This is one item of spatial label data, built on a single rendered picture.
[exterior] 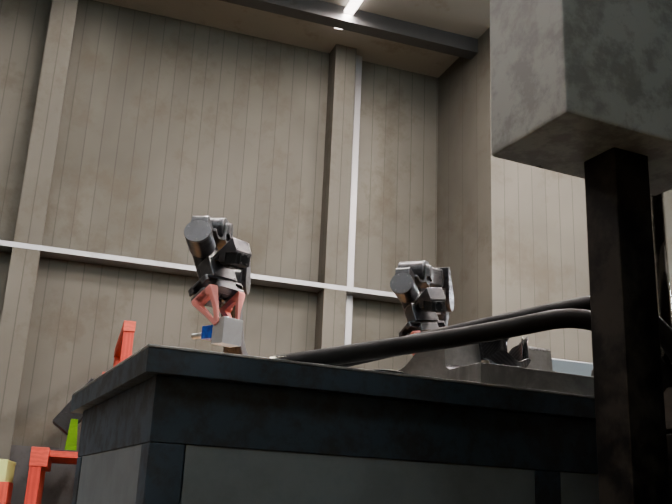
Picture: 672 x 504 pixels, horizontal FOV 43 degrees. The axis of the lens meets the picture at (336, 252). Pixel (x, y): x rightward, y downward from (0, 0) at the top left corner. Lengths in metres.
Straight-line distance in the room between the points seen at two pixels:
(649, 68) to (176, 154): 10.04
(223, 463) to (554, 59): 0.70
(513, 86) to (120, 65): 10.39
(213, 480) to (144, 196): 9.66
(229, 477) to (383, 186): 10.65
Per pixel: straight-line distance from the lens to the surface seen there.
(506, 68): 1.22
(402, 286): 2.05
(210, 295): 1.75
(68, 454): 8.15
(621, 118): 1.14
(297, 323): 10.82
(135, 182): 10.85
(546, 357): 1.81
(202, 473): 1.21
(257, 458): 1.23
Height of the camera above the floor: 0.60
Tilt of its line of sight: 17 degrees up
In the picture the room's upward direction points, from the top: 3 degrees clockwise
